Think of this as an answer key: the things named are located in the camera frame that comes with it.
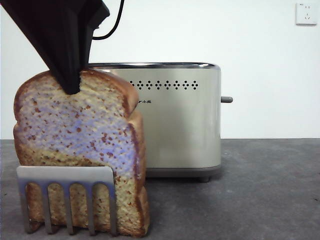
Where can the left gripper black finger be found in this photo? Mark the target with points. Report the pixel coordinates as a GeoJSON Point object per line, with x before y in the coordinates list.
{"type": "Point", "coordinates": [82, 40]}
{"type": "Point", "coordinates": [50, 37]}

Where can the brown toast bread slice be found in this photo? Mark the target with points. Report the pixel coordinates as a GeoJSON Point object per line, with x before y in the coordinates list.
{"type": "Point", "coordinates": [75, 125]}

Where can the grey toaster lever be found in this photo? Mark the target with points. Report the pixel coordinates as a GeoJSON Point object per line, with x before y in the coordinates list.
{"type": "Point", "coordinates": [227, 99]}

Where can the cream two-slot toaster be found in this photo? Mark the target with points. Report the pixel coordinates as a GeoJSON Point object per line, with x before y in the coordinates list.
{"type": "Point", "coordinates": [180, 130]}

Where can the shiny metal toast rack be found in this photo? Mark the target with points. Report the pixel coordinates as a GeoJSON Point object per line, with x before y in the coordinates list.
{"type": "Point", "coordinates": [62, 173]}

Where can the white wall socket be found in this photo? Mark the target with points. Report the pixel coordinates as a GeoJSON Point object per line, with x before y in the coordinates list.
{"type": "Point", "coordinates": [306, 13]}

